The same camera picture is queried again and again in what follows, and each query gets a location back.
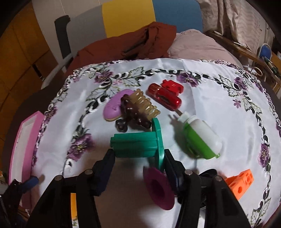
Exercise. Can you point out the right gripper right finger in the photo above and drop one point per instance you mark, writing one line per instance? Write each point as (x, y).
(222, 207)

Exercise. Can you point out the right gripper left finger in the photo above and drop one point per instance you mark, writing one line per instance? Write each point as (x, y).
(53, 207)

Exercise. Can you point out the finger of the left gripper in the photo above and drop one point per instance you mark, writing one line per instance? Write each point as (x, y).
(29, 184)

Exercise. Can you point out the orange plastic comb piece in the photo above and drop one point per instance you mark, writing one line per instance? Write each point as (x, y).
(73, 206)

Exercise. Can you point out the orange linked cubes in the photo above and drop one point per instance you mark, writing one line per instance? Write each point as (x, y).
(239, 184)

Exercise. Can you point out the green white dispenser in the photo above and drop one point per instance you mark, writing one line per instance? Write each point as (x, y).
(201, 140)

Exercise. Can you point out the magenta funnel cup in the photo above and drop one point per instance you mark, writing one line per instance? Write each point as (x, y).
(158, 187)

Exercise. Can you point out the teal plastic spool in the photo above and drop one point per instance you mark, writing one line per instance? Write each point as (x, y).
(140, 143)

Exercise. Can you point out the red lipstick tube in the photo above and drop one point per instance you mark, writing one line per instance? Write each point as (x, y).
(164, 97)

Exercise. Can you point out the red puzzle piece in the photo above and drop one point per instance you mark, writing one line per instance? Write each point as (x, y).
(172, 86)

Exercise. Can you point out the black clear cylinder jar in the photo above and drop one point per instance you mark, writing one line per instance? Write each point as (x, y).
(206, 179)

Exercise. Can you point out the pink shallow box tray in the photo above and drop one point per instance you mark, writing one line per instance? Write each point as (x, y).
(21, 158)

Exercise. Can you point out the white floral embroidered tablecloth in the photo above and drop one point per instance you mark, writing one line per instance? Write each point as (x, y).
(242, 110)

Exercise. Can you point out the wooden side table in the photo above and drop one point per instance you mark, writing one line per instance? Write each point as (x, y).
(239, 52)

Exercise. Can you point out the pink quilted blanket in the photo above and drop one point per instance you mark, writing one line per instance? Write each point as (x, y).
(194, 45)

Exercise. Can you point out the blue folding chair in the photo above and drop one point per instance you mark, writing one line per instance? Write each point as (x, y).
(265, 51)

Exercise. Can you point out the rust red jacket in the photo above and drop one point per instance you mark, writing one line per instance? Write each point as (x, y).
(149, 42)

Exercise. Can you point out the patterned beige curtain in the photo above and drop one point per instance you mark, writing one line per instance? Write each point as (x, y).
(236, 20)

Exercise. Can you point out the grey yellow blue chair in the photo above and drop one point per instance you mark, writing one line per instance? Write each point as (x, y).
(115, 18)

